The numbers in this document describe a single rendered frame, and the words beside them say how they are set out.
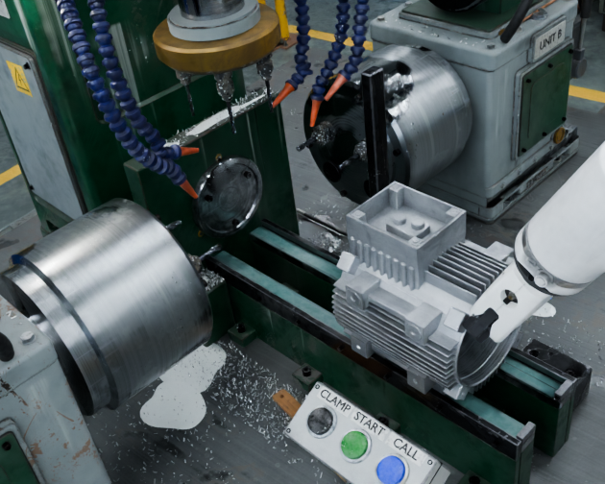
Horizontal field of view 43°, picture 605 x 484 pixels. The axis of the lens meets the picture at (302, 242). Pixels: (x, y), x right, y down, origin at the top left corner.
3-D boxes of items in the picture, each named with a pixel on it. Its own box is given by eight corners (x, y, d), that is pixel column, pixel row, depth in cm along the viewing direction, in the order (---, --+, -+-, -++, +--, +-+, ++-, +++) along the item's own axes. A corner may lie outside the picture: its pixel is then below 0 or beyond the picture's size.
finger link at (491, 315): (470, 342, 82) (478, 334, 87) (524, 292, 80) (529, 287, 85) (462, 334, 82) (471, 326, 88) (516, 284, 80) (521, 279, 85)
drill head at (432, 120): (278, 204, 147) (258, 84, 132) (414, 115, 168) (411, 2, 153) (378, 254, 131) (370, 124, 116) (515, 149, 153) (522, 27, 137)
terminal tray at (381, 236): (348, 258, 106) (343, 216, 102) (398, 221, 112) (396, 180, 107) (417, 295, 99) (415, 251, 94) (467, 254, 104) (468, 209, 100)
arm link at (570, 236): (620, 242, 78) (541, 195, 79) (711, 165, 67) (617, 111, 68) (601, 303, 73) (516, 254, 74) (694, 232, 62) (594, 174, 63)
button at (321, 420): (308, 428, 87) (301, 424, 86) (323, 405, 87) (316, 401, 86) (327, 443, 85) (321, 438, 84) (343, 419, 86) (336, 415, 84)
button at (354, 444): (341, 452, 84) (334, 448, 82) (356, 428, 84) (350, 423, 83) (362, 467, 82) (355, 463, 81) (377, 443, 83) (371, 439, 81)
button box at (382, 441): (301, 444, 91) (279, 431, 87) (334, 392, 92) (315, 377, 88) (417, 530, 81) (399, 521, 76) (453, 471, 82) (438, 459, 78)
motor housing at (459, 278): (336, 354, 113) (324, 253, 102) (419, 287, 123) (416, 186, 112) (447, 425, 101) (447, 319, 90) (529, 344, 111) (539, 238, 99)
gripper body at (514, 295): (554, 311, 74) (500, 355, 84) (608, 257, 79) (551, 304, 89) (497, 254, 76) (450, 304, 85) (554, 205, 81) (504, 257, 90)
